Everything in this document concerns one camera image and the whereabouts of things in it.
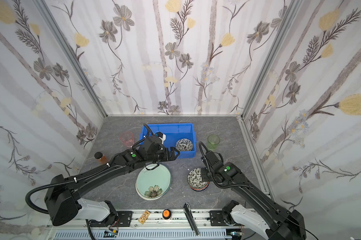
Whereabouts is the black white patterned bowl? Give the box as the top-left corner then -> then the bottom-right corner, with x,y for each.
175,138 -> 193,152

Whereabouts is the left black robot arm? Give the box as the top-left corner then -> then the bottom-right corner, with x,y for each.
25,134 -> 180,227

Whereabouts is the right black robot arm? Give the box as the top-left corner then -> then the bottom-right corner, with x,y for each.
201,151 -> 307,240

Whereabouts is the blue plastic bin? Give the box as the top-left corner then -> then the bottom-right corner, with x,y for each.
148,123 -> 196,159

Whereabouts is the pink glass cup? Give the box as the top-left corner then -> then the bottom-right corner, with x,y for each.
119,132 -> 135,148

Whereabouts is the green glass cup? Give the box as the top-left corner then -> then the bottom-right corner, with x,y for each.
207,134 -> 220,151

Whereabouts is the green floral plate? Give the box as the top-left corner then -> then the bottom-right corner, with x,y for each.
135,164 -> 172,201

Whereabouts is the brown spice jar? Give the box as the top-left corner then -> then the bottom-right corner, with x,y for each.
94,152 -> 109,165

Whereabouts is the orange round button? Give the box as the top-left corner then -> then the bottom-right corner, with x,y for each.
162,209 -> 172,220

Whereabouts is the small wooden tag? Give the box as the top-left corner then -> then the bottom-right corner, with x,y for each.
138,210 -> 151,225

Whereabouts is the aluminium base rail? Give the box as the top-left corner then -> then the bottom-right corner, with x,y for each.
45,209 -> 259,240

